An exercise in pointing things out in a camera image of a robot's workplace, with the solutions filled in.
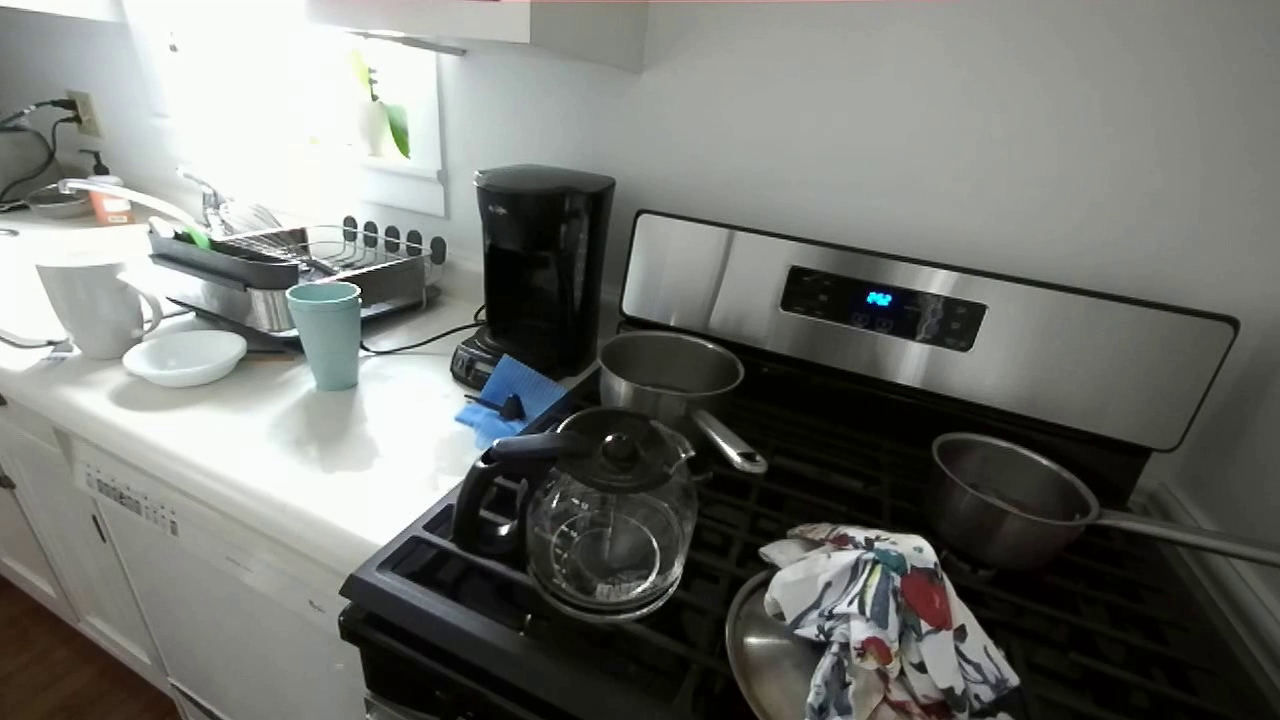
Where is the black coffee maker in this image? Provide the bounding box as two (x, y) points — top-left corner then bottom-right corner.
(449, 158), (621, 390)

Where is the chrome faucet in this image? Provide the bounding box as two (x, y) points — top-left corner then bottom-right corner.
(56, 168), (231, 240)

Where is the steel saucepan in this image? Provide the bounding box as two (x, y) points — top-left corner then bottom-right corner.
(927, 428), (1280, 577)
(591, 326), (773, 481)

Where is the white wall outlet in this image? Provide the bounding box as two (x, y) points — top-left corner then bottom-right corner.
(65, 89), (107, 139)

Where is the white wall cabinet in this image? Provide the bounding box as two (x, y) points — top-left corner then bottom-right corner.
(303, 0), (650, 76)

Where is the steel frying pan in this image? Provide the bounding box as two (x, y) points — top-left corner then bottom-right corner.
(720, 563), (833, 720)

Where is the white base cabinet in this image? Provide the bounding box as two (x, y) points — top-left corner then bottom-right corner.
(0, 390), (376, 720)

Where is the steel dish rack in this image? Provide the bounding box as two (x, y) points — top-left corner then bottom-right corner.
(142, 215), (442, 338)

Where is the teal speckled cup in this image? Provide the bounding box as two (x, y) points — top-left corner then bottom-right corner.
(278, 275), (366, 397)

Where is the floral kitchen towel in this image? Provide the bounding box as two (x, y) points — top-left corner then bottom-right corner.
(755, 521), (1023, 720)

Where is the small orange container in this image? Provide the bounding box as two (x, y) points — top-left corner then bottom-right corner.
(84, 183), (136, 227)

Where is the white shallow bowl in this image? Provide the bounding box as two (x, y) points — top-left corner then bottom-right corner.
(120, 322), (253, 390)

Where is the black steel gas stove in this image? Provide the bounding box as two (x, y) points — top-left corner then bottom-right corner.
(337, 209), (1280, 720)

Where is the blue cloth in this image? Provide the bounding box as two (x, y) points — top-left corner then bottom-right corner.
(451, 353), (574, 442)

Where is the white strip with round holes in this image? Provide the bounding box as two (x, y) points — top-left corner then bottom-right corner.
(333, 209), (457, 267)

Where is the white ceramic mug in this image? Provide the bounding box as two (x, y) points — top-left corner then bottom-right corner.
(37, 256), (168, 358)

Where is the glass coffee carafe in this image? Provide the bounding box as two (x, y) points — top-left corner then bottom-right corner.
(449, 403), (703, 627)

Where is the black power cord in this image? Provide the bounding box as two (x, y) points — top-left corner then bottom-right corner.
(0, 93), (89, 215)

